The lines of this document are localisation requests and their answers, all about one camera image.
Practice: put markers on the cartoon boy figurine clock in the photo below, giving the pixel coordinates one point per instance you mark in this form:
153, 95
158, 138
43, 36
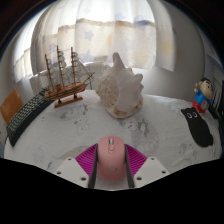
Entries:
201, 96

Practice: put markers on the large white conch shell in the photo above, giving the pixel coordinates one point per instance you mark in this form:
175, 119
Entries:
121, 91

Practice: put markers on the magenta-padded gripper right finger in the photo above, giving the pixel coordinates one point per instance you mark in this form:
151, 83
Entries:
136, 161

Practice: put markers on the black router with antennas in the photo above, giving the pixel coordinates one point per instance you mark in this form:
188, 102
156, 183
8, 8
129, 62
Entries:
218, 100

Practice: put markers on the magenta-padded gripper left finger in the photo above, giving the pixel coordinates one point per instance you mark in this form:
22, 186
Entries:
86, 161

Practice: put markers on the black cat-shaped mouse pad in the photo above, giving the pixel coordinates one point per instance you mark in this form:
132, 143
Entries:
198, 130

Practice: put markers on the black computer keyboard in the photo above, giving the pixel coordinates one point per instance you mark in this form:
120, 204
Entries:
25, 115

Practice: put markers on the white printed tablecloth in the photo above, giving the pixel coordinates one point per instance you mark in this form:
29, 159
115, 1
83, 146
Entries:
83, 128

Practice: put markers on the pink computer mouse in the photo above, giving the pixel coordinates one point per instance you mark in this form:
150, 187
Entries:
111, 160

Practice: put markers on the white star-print curtain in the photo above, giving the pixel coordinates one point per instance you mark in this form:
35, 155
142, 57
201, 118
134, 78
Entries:
110, 36

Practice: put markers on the wooden chair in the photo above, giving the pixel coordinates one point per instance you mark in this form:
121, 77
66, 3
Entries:
10, 105

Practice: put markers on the wooden model sailing ship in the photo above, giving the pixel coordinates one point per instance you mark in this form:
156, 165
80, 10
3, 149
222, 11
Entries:
66, 90

